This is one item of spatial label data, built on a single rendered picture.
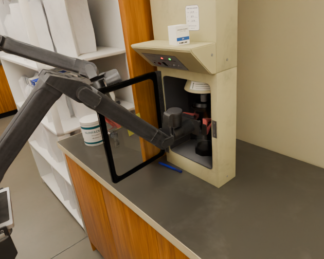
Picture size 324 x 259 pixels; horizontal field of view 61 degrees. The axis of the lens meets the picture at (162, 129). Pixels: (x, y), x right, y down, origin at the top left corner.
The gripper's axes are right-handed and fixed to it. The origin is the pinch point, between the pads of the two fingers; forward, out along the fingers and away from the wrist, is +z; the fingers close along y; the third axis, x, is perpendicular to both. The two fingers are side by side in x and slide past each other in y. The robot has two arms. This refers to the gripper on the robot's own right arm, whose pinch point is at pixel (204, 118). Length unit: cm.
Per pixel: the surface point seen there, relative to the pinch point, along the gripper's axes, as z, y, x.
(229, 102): -2.4, -15.0, -11.3
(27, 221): -67, 157, 117
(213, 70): -10.8, -14.9, -24.9
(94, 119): -22, 62, 9
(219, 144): -8.8, -15.0, 3.6
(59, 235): -52, 118, 117
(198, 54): -17.2, -14.9, -31.3
